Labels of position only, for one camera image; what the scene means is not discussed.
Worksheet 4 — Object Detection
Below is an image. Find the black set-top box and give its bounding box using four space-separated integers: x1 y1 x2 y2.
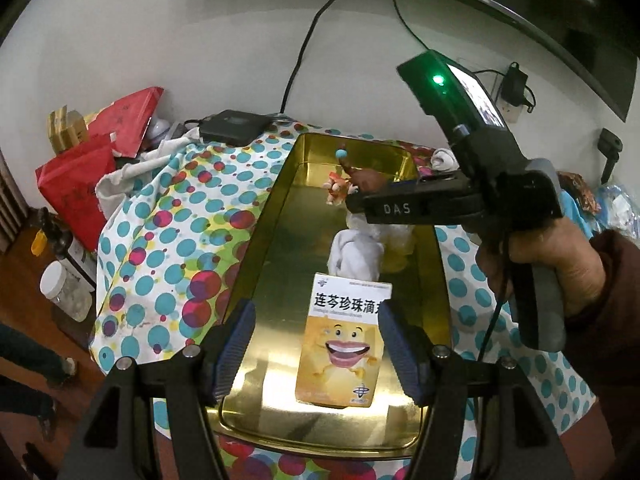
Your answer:
199 109 274 147

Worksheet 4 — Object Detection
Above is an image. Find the brown round object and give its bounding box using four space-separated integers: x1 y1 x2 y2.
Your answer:
350 167 398 194

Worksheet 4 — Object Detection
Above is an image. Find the large red gift bag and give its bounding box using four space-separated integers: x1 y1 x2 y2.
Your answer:
35 134 119 252

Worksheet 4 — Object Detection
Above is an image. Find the small colourful toy figure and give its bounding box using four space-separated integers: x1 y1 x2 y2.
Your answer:
325 147 359 206

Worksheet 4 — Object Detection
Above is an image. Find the yellow smiling face medicine box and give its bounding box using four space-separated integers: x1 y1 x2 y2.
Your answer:
296 271 393 408

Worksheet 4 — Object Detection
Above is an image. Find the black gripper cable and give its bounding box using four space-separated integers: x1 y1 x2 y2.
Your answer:
476 237 512 362

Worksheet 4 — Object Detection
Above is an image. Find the thin black cable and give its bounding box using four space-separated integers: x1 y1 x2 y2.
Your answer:
392 0 437 57

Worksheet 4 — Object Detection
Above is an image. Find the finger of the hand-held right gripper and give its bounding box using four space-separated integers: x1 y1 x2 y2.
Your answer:
345 187 372 225

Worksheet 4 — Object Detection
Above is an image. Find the person's right hand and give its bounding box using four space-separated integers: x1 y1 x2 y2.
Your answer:
475 217 603 323

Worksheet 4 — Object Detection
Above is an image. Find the white lid plastic jar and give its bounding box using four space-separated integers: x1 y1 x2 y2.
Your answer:
40 261 94 324

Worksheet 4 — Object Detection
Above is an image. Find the polka dot tablecloth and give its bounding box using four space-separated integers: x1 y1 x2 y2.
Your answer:
90 120 598 480

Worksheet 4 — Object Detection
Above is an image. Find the gold metal tin tray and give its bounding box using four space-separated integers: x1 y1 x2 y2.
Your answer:
202 132 453 461

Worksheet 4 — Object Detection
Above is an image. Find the black television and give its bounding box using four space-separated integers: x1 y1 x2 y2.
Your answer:
157 0 640 122

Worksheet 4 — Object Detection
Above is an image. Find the dark bottle with yellow cap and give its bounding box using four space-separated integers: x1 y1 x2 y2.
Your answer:
31 209 97 288

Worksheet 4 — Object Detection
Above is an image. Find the black power adapter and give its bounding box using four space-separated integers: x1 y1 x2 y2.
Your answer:
501 62 536 112

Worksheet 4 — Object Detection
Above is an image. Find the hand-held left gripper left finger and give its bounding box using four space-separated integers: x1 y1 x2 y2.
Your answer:
57 300 258 480

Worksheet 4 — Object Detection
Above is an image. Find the cardboard box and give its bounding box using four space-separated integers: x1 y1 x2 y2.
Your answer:
47 104 90 155

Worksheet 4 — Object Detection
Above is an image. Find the red paper bag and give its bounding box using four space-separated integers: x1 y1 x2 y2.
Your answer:
82 86 164 159

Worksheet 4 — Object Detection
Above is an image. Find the person's right forearm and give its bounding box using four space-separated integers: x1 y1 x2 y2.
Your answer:
562 230 640 480

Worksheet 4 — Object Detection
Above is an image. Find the black television cable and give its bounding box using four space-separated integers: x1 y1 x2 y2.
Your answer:
279 0 357 116

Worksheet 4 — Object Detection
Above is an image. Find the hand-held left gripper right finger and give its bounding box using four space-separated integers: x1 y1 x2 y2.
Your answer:
377 305 571 480

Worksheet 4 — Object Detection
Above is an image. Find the black wall bracket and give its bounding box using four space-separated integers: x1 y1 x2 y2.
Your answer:
599 127 624 185

